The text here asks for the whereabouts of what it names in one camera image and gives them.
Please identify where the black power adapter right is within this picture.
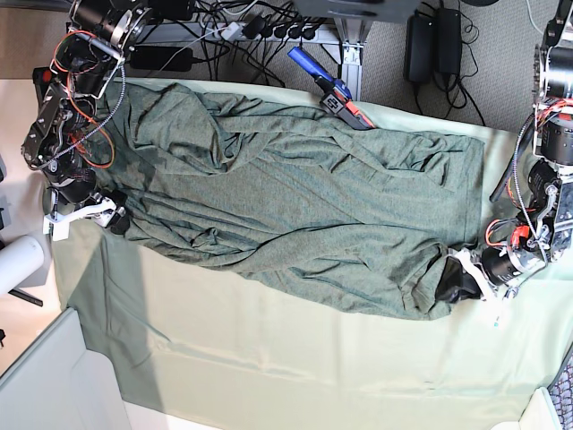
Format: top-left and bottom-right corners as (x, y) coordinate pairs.
(433, 7), (462, 75)

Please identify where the black power adapter left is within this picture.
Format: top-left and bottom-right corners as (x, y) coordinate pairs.
(403, 14), (434, 84)

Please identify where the black power adapter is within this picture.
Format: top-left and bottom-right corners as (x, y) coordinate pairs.
(433, 7), (462, 75)
(403, 14), (434, 84)

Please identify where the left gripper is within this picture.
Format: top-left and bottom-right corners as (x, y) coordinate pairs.
(434, 257), (482, 304)

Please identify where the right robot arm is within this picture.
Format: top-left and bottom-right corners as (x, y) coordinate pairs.
(21, 1), (152, 241)

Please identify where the green T-shirt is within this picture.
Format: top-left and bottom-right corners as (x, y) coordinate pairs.
(98, 83), (484, 321)

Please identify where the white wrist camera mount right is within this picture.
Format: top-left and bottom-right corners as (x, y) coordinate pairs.
(42, 197), (118, 241)

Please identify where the white power strip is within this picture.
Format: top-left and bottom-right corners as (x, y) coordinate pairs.
(135, 21), (340, 46)

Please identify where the white cylinder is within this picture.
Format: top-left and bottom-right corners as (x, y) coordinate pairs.
(1, 235), (50, 295)

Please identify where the light green table cloth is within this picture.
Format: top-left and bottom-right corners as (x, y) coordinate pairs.
(0, 78), (573, 430)

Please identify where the aluminium table frame leg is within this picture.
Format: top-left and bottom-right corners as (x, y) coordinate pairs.
(334, 18), (372, 101)

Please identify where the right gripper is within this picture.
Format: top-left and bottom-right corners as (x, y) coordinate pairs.
(96, 190), (130, 236)

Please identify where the black power brick under table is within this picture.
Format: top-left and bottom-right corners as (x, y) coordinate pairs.
(130, 46), (194, 72)

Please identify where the red and blue clamp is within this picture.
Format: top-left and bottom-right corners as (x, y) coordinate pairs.
(288, 47), (375, 131)

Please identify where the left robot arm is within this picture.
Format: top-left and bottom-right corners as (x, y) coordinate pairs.
(435, 1), (572, 304)

